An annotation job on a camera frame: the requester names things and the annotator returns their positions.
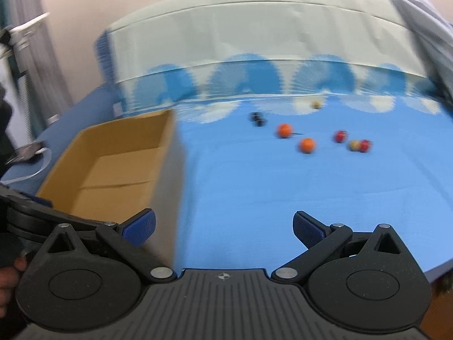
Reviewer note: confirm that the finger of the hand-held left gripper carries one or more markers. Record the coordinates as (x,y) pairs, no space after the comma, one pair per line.
(43,202)
(76,219)

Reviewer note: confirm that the dark blue bed cover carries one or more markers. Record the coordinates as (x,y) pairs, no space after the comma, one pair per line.
(81,109)

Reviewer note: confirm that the person's left hand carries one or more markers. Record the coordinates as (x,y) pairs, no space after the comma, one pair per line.
(10,283)

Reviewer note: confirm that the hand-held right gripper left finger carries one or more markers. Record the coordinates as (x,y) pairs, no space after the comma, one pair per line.
(138,228)

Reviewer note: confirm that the black smartphone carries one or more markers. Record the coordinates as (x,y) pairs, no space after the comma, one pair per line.
(26,151)

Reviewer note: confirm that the black cherry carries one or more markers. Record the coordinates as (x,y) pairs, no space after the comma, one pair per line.
(254,116)
(260,122)

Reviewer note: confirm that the yellow-green round fruit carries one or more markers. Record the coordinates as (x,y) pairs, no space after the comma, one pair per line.
(354,145)
(316,104)

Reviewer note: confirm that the white curtain clip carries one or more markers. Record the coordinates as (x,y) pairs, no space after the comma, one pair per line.
(53,118)

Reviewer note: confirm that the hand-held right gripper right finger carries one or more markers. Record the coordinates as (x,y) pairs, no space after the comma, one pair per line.
(309,229)

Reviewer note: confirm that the grey crumpled cloth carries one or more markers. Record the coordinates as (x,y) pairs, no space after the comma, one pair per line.
(428,32)

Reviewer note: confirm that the white fabric tag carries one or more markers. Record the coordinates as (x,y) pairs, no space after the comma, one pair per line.
(116,108)

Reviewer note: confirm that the white phone holder stand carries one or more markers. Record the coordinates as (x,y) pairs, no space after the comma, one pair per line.
(21,32)

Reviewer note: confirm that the blue fan-print bed sheet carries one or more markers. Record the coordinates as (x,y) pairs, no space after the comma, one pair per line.
(283,191)

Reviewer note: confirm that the grey curtain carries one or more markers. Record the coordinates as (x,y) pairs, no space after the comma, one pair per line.
(39,42)

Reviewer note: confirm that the brown cardboard box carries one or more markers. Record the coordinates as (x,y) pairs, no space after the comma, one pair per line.
(116,170)

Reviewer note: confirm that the red cherry tomato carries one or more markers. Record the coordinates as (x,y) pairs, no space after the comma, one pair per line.
(340,136)
(364,145)

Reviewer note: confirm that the orange tangerine with stem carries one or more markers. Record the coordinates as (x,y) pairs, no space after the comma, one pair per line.
(284,130)

